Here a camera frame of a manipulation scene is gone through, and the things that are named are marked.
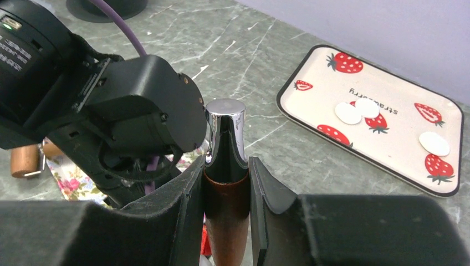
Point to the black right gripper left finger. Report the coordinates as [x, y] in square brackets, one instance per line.
[162, 228]

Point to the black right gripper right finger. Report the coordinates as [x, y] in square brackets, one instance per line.
[311, 229]

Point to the wooden handled dough scraper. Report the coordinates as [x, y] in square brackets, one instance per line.
[226, 182]

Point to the floral print tray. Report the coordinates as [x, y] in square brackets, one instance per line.
[75, 185]

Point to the wooden rolling pin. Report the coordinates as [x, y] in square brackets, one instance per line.
[30, 161]

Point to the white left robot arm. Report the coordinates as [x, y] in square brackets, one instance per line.
[116, 119]

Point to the round white wrapper left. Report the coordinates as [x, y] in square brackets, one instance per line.
[347, 113]

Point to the round white wrapper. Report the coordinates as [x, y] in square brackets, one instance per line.
[347, 113]
[434, 144]
[367, 108]

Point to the round white wrapper middle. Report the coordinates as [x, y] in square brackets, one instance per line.
[367, 108]

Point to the strawberry print tray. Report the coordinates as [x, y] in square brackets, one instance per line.
[402, 128]

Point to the round white wrapper right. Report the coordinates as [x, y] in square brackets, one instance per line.
[434, 144]

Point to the black filament spool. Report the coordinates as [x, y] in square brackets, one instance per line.
[100, 11]

